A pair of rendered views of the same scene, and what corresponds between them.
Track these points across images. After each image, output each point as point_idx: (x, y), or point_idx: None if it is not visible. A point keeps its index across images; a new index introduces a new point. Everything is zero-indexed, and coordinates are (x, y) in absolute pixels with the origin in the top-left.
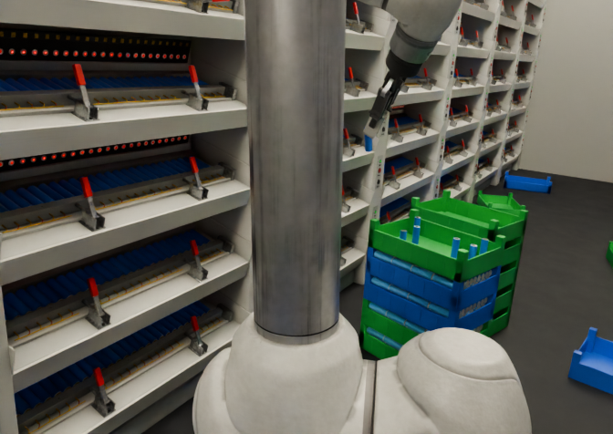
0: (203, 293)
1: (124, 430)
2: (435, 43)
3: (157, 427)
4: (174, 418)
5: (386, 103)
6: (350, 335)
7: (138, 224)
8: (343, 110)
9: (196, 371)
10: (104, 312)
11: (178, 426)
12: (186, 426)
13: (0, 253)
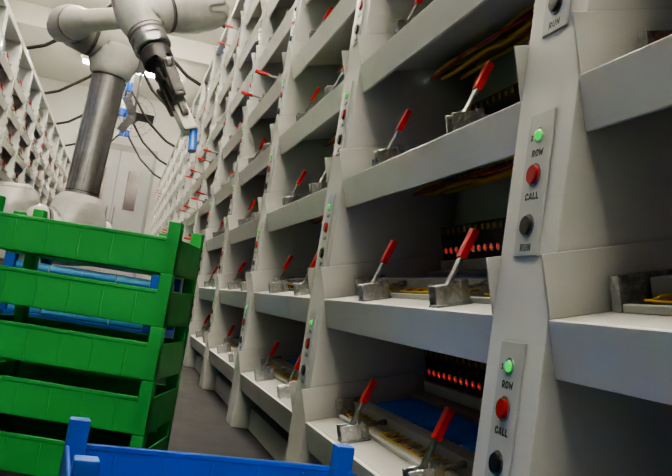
0: (239, 302)
1: (225, 388)
2: (128, 39)
3: (222, 404)
4: (221, 406)
5: (162, 98)
6: (59, 193)
7: (240, 228)
8: (83, 112)
9: (226, 373)
10: (233, 282)
11: (211, 404)
12: (206, 404)
13: (228, 226)
